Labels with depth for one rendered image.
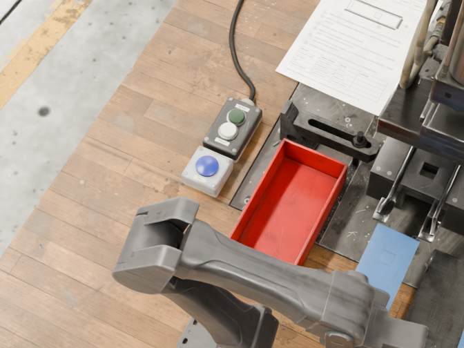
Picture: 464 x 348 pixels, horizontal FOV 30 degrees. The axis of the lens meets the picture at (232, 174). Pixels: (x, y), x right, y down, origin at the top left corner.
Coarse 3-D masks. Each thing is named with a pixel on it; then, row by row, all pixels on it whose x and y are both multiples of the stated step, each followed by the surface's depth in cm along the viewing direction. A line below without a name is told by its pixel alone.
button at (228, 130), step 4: (224, 124) 152; (228, 124) 152; (232, 124) 152; (220, 128) 151; (224, 128) 151; (228, 128) 151; (232, 128) 151; (220, 132) 151; (224, 132) 151; (228, 132) 151; (232, 132) 151; (236, 132) 152; (224, 136) 151; (228, 136) 151; (232, 136) 151
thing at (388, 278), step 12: (384, 228) 135; (372, 240) 134; (384, 240) 134; (396, 240) 134; (408, 240) 134; (372, 252) 133; (396, 252) 133; (408, 252) 133; (360, 264) 132; (372, 264) 132; (384, 264) 132; (396, 264) 132; (408, 264) 132; (372, 276) 131; (384, 276) 131; (396, 276) 131; (384, 288) 131; (396, 288) 130
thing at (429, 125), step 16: (416, 80) 130; (432, 80) 130; (400, 96) 129; (416, 96) 129; (384, 112) 128; (400, 112) 128; (416, 112) 128; (432, 112) 123; (448, 112) 123; (384, 128) 129; (400, 128) 127; (416, 128) 126; (432, 128) 122; (448, 128) 121; (416, 144) 128; (432, 144) 126; (448, 144) 123
